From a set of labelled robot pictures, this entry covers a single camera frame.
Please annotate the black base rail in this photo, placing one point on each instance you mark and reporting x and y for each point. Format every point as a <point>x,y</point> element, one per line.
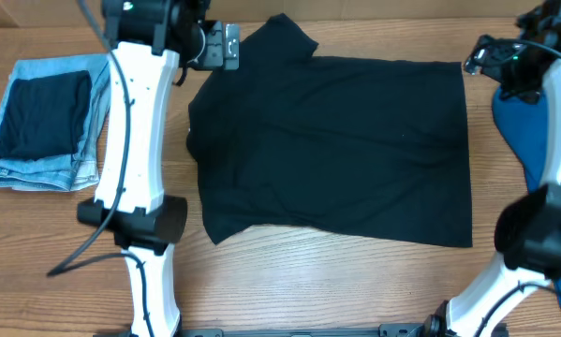
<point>384,330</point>

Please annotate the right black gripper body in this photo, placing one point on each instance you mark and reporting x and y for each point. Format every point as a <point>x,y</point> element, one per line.
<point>488,61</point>

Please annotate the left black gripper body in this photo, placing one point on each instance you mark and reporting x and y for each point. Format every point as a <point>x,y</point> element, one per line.
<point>213,49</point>

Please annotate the black t-shirt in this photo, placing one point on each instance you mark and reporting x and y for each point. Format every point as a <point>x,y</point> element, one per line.
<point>353,146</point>

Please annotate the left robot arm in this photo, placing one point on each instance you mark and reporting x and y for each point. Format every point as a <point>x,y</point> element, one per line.
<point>150,45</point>

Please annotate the folded light blue jeans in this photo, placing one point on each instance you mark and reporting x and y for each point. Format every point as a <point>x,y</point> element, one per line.
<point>65,172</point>

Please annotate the blue t-shirt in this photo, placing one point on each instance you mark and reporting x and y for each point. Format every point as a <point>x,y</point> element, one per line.
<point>524,128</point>

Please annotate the folded dark navy shirt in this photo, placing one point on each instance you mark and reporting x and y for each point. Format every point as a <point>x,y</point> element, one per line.
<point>44,116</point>

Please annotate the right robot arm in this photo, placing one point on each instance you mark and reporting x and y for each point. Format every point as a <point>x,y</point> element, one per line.
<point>528,232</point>

